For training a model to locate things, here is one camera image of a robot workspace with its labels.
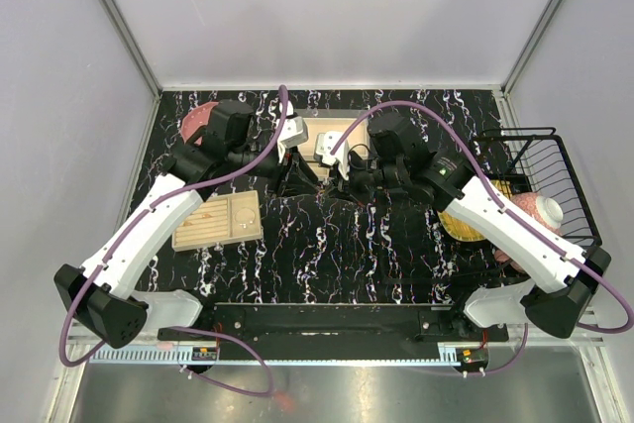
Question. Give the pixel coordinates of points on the black wire dish rack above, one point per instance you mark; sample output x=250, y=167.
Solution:
x=532, y=160

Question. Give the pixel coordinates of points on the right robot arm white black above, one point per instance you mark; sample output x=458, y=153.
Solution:
x=562, y=276

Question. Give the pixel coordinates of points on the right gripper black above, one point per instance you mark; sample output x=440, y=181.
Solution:
x=348, y=188

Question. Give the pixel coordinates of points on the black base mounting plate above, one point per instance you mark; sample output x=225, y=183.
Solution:
x=320, y=334

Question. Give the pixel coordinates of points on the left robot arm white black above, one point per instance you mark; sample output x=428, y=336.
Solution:
x=212, y=149

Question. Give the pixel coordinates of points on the pink floral ceramic bowl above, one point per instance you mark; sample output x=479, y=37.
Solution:
x=545, y=210

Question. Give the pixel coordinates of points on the beige jewelry tray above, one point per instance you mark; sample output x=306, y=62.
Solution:
x=221, y=220

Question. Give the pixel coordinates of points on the pink dotted plate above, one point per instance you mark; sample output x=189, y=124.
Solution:
x=198, y=117

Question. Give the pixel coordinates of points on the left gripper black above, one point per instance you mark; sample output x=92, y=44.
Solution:
x=296, y=178

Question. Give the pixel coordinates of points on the yellow woven bamboo plate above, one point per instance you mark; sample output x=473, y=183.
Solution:
x=462, y=232

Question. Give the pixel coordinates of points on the pink patterned cup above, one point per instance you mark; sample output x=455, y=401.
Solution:
x=503, y=258

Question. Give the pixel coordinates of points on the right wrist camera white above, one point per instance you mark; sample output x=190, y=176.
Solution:
x=332, y=150

